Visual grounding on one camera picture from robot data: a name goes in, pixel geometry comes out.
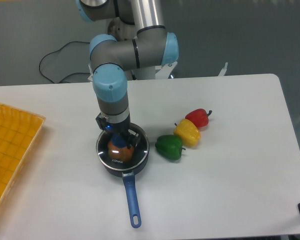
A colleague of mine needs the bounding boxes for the yellow plastic basket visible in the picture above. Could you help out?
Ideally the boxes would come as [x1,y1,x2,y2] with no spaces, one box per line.
[0,103,46,205]

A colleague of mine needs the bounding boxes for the green bell pepper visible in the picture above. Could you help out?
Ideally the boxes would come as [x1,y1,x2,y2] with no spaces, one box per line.
[155,134,186,161]

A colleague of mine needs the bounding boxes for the red bell pepper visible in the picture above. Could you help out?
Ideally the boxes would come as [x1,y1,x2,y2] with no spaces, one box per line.
[185,108,213,129]

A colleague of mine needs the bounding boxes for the dark pot with blue handle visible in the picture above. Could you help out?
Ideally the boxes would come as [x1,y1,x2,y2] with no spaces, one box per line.
[96,124,150,228]

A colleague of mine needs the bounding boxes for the black floor cable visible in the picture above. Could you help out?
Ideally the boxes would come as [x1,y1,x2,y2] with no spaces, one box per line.
[38,41,92,84]

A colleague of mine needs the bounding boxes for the glass pot lid blue knob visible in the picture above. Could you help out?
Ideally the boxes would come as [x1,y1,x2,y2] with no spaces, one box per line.
[96,123,150,172]

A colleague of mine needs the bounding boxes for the orange bread roll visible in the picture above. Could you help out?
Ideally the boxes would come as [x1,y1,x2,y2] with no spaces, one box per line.
[107,141,135,163]

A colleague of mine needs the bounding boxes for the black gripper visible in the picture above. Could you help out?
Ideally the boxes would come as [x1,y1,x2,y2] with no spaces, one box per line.
[95,113,140,149]

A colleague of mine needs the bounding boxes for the yellow bell pepper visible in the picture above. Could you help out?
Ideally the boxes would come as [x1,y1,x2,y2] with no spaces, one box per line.
[173,119,201,148]

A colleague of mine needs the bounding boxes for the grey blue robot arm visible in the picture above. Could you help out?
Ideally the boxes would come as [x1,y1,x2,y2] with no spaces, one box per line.
[76,0,179,148]

